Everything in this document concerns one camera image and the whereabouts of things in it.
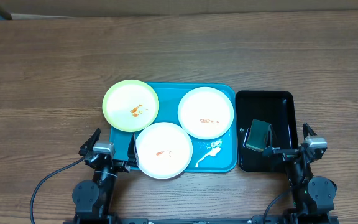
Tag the white plate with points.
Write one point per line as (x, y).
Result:
(205, 113)
(164, 150)

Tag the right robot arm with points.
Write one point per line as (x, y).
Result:
(313, 196)

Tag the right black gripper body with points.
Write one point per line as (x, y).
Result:
(283, 152)

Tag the white plate front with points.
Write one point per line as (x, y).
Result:
(164, 150)

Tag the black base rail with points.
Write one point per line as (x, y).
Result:
(258, 219)

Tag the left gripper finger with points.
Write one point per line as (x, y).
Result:
(89, 144)
(132, 152)

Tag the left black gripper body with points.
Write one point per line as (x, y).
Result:
(119, 165)

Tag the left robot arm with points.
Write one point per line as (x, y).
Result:
(92, 198)

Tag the yellow-green plate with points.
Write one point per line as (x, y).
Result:
(130, 105)

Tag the black rectangular tray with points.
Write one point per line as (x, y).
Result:
(274, 107)

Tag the teal plastic tray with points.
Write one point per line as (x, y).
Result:
(169, 95)

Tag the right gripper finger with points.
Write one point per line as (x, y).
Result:
(272, 138)
(307, 130)

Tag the green yellow sponge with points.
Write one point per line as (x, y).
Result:
(258, 135)

